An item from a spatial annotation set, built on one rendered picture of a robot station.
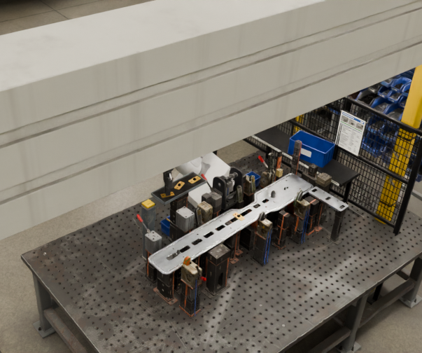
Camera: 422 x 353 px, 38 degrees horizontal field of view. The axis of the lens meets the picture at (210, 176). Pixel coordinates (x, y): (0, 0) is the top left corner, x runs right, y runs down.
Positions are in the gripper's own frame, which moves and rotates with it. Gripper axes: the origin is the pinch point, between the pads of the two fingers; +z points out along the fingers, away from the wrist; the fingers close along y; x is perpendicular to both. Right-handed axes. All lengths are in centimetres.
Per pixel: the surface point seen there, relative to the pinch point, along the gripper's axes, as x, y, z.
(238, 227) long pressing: 38, 28, 20
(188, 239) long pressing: 4.1, 27.4, 20.1
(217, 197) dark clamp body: 34.2, 4.2, 12.4
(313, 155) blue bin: 120, -15, 10
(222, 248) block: 19, 46, 17
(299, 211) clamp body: 87, 24, 24
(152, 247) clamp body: -19.6, 27.8, 19.2
